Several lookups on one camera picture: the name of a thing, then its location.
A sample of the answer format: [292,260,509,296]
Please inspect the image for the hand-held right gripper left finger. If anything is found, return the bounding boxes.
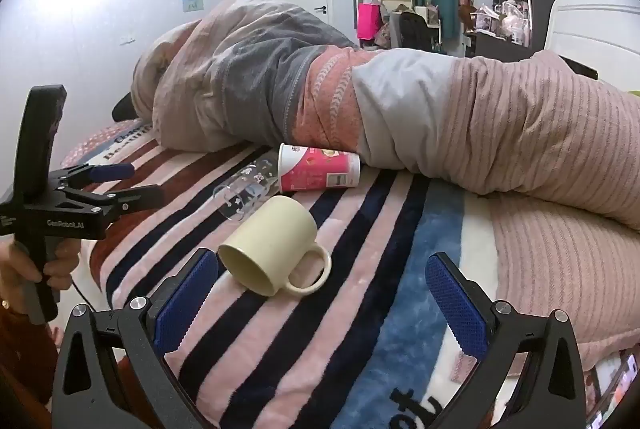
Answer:
[51,247,221,429]

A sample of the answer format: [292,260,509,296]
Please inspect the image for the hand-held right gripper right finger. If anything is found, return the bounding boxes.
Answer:
[425,252,587,429]

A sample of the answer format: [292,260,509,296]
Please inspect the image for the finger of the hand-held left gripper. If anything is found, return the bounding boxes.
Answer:
[64,185,165,218]
[64,163,136,188]

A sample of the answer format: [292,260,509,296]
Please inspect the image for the cream ceramic mug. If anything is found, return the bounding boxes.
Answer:
[217,196,332,298]

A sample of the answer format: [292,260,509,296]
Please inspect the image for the pink paper cup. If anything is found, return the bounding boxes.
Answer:
[277,143,361,195]

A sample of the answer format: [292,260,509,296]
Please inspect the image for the person's left hand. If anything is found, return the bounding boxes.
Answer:
[0,237,82,314]

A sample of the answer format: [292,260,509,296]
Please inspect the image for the black object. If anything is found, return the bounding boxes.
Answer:
[111,91,139,122]

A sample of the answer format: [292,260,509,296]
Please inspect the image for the clear printed glass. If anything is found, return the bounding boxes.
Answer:
[212,148,281,223]

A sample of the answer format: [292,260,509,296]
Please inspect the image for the striped plush blanket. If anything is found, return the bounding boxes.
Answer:
[60,120,628,429]

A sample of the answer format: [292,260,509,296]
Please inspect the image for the smartphone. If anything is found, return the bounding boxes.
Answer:
[589,351,640,429]

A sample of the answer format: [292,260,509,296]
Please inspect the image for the patchwork quilt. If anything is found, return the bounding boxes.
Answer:
[131,0,640,371]

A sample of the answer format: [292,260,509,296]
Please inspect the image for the black desk chair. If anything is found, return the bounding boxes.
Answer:
[397,11,435,52]

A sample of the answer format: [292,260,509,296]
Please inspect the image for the pink bag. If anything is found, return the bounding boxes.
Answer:
[357,2,382,42]

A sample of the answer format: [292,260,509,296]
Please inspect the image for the white headboard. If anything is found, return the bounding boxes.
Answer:
[543,0,640,86]

